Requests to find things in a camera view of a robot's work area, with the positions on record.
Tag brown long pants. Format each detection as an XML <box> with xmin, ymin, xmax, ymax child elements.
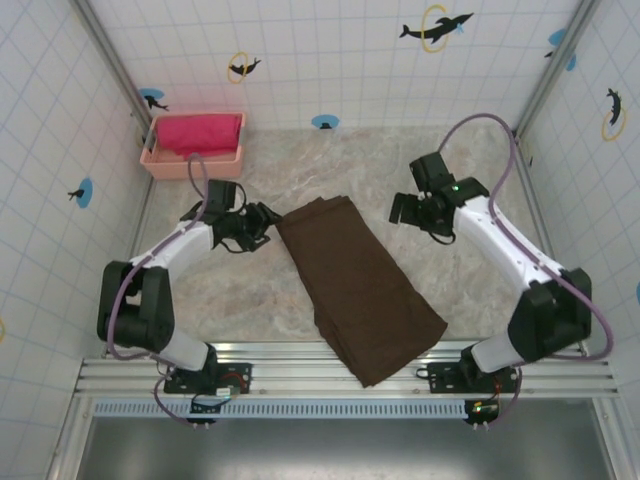
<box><xmin>275</xmin><ymin>195</ymin><xmax>449</xmax><ymax>389</ymax></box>

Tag pink perforated plastic basket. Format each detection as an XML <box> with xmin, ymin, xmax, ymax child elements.
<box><xmin>138</xmin><ymin>110</ymin><xmax>248</xmax><ymax>181</ymax></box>

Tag pink-red folded cloth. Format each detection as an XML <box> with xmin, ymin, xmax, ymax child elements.
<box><xmin>155</xmin><ymin>113</ymin><xmax>242</xmax><ymax>159</ymax></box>

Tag dolphin blue circle sticker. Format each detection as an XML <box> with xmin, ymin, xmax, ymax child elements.
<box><xmin>137</xmin><ymin>88</ymin><xmax>170</xmax><ymax>112</ymax></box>

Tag grey metal panel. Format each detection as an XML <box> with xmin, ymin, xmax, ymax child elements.
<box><xmin>82</xmin><ymin>415</ymin><xmax>614</xmax><ymax>480</ymax></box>

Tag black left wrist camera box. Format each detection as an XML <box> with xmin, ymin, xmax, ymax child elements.
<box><xmin>206</xmin><ymin>178</ymin><xmax>240</xmax><ymax>212</ymax></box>

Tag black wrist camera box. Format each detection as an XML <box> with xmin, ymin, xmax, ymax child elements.
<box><xmin>206</xmin><ymin>178</ymin><xmax>240</xmax><ymax>212</ymax></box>
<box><xmin>408</xmin><ymin>152</ymin><xmax>455</xmax><ymax>192</ymax></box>

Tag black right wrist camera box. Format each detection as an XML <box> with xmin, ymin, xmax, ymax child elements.
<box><xmin>408</xmin><ymin>152</ymin><xmax>455</xmax><ymax>192</ymax></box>

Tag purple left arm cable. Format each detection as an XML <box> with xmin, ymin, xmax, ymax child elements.
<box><xmin>106</xmin><ymin>152</ymin><xmax>216</xmax><ymax>427</ymax></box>

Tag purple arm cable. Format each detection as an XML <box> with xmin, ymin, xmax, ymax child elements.
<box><xmin>106</xmin><ymin>152</ymin><xmax>216</xmax><ymax>427</ymax></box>
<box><xmin>438</xmin><ymin>112</ymin><xmax>616</xmax><ymax>429</ymax></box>

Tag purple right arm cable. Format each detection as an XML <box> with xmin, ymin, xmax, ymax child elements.
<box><xmin>438</xmin><ymin>112</ymin><xmax>616</xmax><ymax>429</ymax></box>

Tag aluminium front rail beam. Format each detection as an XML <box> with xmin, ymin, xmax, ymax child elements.
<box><xmin>73</xmin><ymin>341</ymin><xmax>622</xmax><ymax>401</ymax></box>

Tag aluminium corner post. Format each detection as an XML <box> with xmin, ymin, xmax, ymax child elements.
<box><xmin>73</xmin><ymin>0</ymin><xmax>157</xmax><ymax>139</ymax></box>
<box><xmin>514</xmin><ymin>0</ymin><xmax>602</xmax><ymax>141</ymax></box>

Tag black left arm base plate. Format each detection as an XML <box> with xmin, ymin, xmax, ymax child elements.
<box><xmin>163</xmin><ymin>360</ymin><xmax>255</xmax><ymax>397</ymax></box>

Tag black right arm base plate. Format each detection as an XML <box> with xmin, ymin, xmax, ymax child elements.
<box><xmin>426</xmin><ymin>360</ymin><xmax>522</xmax><ymax>397</ymax></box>

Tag small black connector mount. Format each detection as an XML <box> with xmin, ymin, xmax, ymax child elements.
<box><xmin>188</xmin><ymin>398</ymin><xmax>222</xmax><ymax>429</ymax></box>
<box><xmin>463</xmin><ymin>398</ymin><xmax>501</xmax><ymax>430</ymax></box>

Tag slotted white cable duct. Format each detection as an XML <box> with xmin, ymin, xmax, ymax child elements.
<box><xmin>91</xmin><ymin>401</ymin><xmax>475</xmax><ymax>420</ymax></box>

